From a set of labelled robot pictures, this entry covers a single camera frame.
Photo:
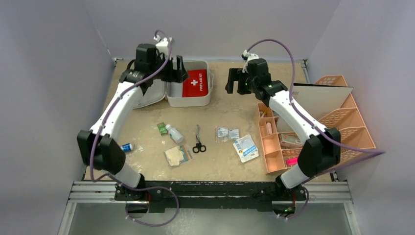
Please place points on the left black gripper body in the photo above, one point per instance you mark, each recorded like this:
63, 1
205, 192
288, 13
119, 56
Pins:
167, 74

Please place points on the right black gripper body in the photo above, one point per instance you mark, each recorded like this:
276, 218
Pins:
240, 82

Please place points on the red first aid pouch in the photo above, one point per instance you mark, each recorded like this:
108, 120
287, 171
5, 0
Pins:
196, 85

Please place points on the white plastic bottle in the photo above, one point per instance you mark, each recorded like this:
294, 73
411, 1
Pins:
174, 134

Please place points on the blue white mask packet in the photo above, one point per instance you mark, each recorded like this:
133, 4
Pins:
246, 148

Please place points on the beige gauze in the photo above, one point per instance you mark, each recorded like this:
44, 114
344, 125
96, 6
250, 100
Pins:
178, 155

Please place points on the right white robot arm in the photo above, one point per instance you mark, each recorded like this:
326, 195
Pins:
319, 144

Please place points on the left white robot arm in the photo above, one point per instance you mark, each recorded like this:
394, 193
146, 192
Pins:
98, 147

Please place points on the small green medicine box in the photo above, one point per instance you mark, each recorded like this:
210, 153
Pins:
162, 128

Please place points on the grey open storage case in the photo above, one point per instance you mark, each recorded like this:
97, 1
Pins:
173, 91

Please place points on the small white pad packet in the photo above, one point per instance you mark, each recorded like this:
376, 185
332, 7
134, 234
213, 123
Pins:
222, 132

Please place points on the white board folder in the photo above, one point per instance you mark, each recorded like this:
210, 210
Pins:
320, 100

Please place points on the small box in tray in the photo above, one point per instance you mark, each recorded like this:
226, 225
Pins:
289, 142

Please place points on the orange compartment tray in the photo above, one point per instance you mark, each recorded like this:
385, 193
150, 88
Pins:
275, 156

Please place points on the blue white ointment tube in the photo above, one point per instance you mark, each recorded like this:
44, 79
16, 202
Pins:
127, 147

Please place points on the pink highlighter marker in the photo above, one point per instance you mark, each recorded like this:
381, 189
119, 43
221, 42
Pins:
292, 161

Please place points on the orange plastic file rack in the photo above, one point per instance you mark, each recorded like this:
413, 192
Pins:
348, 120

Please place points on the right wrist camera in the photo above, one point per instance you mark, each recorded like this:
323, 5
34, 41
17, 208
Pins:
246, 56

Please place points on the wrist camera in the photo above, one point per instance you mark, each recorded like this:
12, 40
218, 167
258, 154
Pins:
246, 56
164, 44

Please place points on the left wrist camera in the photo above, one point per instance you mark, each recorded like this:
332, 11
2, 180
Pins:
164, 44

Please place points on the black handled scissors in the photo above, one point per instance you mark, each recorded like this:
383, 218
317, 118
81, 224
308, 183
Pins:
199, 147

